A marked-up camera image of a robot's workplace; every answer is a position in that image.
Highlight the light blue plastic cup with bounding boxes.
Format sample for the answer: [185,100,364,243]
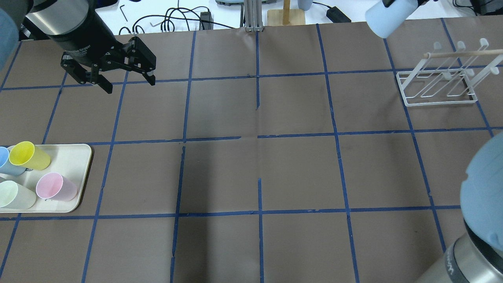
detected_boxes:
[365,0,419,38]

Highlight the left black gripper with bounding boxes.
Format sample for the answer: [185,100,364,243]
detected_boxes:
[48,8,156,94]

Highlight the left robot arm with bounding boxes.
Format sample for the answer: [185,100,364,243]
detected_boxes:
[1,0,156,94]

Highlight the yellow plastic cup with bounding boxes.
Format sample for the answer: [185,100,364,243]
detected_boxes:
[9,141,51,171]

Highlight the white plastic cup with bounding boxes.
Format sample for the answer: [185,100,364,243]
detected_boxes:
[0,180,37,209]

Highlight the wooden cup tree stand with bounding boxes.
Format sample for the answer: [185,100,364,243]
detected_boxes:
[266,0,306,26]

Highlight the blue cup on desk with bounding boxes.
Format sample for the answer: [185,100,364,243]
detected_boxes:
[297,0,313,11]

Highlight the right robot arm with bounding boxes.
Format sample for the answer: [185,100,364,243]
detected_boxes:
[415,130,503,283]

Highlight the pink plastic cup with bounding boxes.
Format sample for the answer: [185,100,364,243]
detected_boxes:
[35,172,78,201]

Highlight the cream plastic tray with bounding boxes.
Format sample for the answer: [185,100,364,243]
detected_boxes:
[1,144,93,213]

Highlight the aluminium frame post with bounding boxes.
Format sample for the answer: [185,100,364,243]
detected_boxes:
[243,0,264,32]

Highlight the black power adapter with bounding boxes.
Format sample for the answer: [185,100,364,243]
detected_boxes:
[326,7,352,23]

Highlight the white wire cup rack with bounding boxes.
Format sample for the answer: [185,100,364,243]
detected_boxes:
[396,38,502,107]

